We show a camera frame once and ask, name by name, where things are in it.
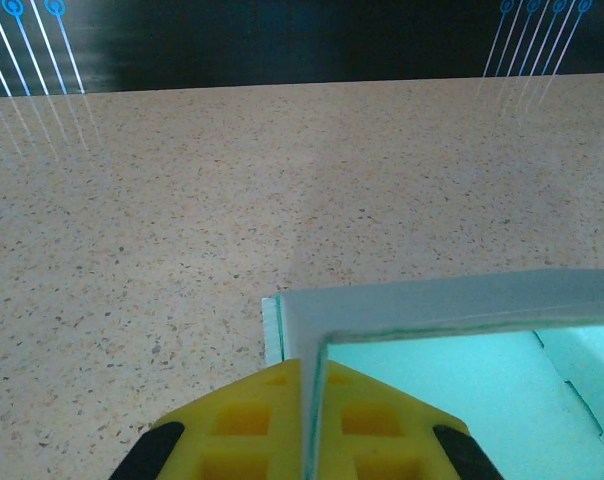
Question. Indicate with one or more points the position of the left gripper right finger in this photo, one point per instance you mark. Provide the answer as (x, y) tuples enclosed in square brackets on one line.
[(422, 450)]

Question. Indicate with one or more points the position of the pale green paper box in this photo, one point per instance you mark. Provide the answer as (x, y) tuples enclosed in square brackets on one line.
[(457, 380)]

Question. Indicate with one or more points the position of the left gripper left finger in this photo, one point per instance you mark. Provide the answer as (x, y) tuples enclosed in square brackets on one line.
[(192, 450)]

